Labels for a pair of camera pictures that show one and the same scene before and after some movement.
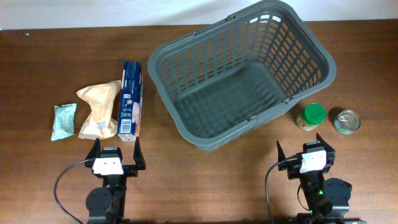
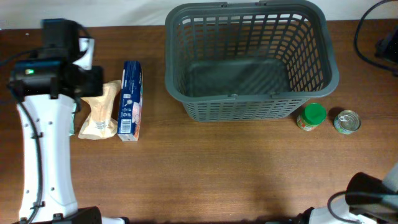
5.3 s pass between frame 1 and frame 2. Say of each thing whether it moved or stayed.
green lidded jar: stayed
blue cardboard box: stayed
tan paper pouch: stayed
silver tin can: stayed
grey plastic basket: moved
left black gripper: moved
